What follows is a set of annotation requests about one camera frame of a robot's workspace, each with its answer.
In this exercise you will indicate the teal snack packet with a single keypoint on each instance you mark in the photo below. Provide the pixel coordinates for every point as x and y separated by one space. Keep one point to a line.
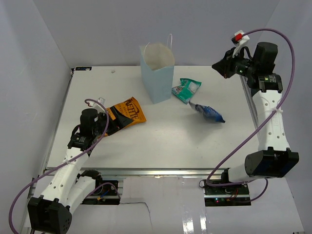
186 90

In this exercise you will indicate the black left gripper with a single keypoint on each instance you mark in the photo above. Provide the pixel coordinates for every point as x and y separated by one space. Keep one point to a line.
120 121

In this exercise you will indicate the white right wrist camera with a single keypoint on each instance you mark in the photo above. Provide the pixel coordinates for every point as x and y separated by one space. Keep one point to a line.
239 40

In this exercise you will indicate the blue label sticker left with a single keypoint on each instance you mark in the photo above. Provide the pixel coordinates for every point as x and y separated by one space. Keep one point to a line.
83 68

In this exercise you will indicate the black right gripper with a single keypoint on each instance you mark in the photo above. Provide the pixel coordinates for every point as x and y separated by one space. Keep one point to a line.
224 67

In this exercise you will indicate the white front cover paper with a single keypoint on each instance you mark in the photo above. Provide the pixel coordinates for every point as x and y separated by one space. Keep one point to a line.
172 205

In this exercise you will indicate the orange Kettle chips bag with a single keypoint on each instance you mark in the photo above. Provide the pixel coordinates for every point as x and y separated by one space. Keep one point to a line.
129 108

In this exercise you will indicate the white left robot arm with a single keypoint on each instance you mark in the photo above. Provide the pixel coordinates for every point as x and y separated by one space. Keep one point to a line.
52 211

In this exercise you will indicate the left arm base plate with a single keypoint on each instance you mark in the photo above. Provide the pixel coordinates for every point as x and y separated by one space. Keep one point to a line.
107 195

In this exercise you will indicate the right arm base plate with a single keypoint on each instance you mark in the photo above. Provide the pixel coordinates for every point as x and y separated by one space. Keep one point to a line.
237 195

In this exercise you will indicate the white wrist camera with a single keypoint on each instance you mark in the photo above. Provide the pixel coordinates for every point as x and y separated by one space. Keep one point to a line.
239 40
98 105

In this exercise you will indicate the light blue paper bag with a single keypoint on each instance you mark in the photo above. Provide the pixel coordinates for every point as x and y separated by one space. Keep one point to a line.
157 64

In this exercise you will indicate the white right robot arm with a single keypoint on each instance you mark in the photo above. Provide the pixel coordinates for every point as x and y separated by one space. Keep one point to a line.
264 92

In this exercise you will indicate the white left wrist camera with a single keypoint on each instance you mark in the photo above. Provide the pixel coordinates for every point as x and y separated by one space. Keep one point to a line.
98 105

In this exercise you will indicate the blue Kettle chips bag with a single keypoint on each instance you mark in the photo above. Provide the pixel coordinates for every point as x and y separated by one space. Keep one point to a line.
207 112

